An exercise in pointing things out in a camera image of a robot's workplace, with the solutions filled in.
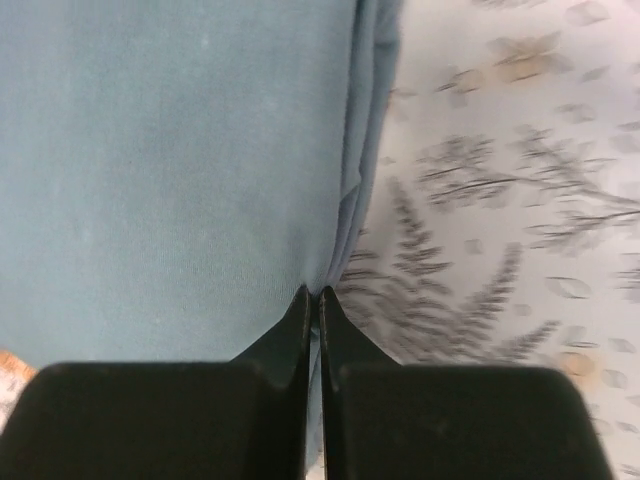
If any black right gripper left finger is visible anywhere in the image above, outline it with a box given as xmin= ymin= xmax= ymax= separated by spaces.
xmin=1 ymin=289 xmax=311 ymax=479

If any floral patterned table cloth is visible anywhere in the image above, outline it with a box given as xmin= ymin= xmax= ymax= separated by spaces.
xmin=0 ymin=0 xmax=640 ymax=480

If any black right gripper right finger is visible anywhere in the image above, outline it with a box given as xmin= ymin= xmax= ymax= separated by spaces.
xmin=318 ymin=289 xmax=612 ymax=480

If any light blue t shirt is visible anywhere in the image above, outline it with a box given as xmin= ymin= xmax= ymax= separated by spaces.
xmin=1 ymin=1 xmax=402 ymax=472

